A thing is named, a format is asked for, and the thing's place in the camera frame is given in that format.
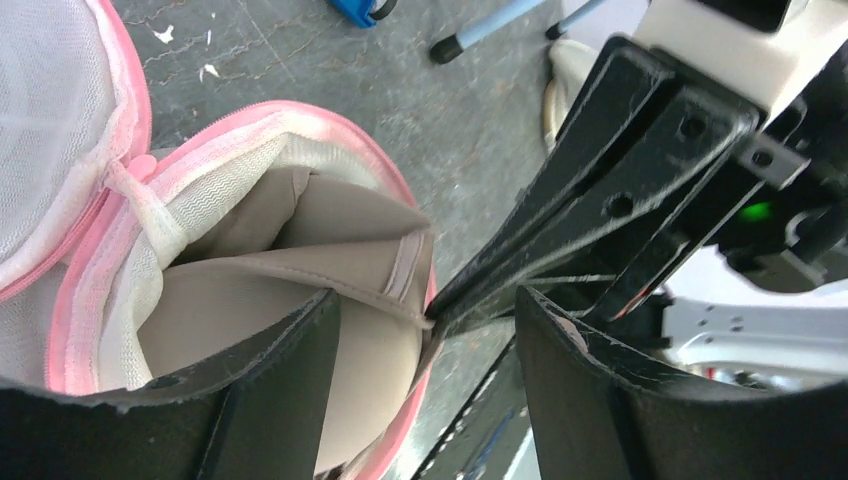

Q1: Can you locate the blue tripod stand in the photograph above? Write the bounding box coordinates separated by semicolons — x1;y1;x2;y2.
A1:
428;0;605;65

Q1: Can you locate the blue toy car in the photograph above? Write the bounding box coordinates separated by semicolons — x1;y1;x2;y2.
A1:
329;0;398;29

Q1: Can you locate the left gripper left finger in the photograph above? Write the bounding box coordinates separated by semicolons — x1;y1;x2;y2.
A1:
1;290;341;479

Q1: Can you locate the white round tub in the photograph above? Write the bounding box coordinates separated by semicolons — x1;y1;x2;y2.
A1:
542;39;599;153

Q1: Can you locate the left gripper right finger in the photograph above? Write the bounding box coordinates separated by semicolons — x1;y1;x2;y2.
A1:
515;287;847;480

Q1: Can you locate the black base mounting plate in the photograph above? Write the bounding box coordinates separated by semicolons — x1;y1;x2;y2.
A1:
413;337;531;480

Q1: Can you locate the beige padded bra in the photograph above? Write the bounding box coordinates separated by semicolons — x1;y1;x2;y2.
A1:
139;167;433;472

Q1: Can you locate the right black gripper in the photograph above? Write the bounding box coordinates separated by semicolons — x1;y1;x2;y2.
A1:
427;36;847;339

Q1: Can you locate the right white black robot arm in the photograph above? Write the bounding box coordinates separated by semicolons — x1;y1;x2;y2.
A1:
428;37;847;390

